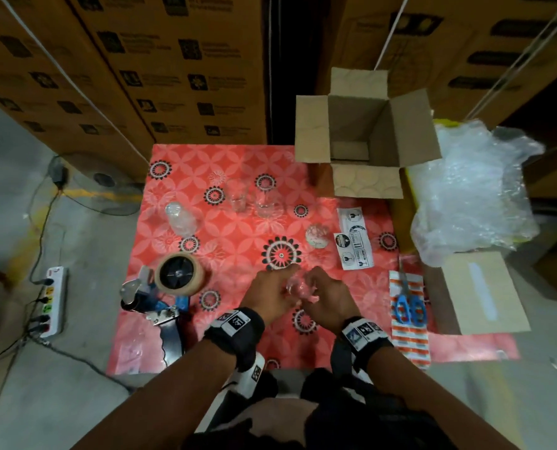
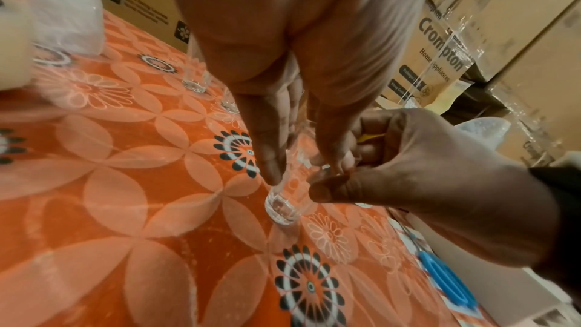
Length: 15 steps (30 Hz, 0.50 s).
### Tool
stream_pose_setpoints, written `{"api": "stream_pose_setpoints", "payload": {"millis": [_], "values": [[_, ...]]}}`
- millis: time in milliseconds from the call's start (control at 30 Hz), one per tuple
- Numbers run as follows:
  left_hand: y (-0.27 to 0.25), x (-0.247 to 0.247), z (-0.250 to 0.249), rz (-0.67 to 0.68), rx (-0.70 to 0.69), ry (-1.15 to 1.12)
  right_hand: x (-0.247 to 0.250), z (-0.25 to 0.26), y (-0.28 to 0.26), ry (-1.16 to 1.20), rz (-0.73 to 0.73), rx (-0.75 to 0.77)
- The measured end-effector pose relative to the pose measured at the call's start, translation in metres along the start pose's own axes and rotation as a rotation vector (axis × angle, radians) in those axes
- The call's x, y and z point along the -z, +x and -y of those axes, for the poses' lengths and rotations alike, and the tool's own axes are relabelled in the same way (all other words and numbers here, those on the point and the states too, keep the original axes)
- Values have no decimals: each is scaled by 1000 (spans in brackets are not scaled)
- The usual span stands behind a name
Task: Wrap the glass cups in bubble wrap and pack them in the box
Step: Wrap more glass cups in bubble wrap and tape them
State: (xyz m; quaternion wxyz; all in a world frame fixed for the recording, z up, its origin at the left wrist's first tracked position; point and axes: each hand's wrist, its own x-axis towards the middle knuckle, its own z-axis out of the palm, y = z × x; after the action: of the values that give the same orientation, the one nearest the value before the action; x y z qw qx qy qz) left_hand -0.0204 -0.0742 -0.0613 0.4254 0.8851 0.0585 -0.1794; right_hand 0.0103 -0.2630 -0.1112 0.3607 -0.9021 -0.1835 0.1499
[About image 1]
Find person's left hand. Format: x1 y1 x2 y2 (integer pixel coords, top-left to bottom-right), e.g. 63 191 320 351
243 267 297 326

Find person's right hand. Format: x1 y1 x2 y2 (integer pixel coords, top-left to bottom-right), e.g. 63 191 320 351
307 267 362 334

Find black-white fragile sticker sheet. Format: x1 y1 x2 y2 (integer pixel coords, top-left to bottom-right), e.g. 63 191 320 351
335 206 376 272

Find tape dispenser with tape roll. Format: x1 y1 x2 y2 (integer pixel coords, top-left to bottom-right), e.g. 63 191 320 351
119 251 207 368

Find small cardboard box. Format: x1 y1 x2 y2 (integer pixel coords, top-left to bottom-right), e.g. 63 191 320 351
294 67 443 201

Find bubble wrap bundle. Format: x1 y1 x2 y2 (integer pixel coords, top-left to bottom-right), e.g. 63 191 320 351
407 119 548 269

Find person's right forearm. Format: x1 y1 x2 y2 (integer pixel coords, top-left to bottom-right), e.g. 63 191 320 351
367 346 519 450

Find person's left forearm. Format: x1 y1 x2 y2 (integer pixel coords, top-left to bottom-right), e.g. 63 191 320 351
72 346 237 450

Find clear drinking glass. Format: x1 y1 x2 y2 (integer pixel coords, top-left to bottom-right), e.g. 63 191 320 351
163 200 201 239
253 185 285 221
224 176 252 214

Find flat brown cardboard box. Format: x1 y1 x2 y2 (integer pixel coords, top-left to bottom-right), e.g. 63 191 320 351
423 250 534 336

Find person's dark clothing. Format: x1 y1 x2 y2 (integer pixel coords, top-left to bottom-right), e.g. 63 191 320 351
183 370 458 450

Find stack of Crompton cartons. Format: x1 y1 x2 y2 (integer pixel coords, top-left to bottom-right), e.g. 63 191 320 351
0 0 557 198

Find black wristband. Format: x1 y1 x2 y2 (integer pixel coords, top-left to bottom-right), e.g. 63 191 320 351
339 316 395 374
203 306 267 373

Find packaged blue scissors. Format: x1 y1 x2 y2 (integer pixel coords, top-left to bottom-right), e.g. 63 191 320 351
387 269 432 369

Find yellow plastic bin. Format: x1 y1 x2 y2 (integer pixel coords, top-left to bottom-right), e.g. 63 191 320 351
389 168 425 259

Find white power strip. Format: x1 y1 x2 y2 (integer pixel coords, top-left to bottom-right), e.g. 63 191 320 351
33 266 70 342

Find black power adapter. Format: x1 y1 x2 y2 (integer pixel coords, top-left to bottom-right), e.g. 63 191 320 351
50 162 70 190

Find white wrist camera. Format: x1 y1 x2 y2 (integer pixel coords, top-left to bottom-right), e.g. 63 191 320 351
224 351 267 401

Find wire-guard floor fan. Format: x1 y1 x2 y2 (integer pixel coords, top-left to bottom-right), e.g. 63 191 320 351
48 151 147 219

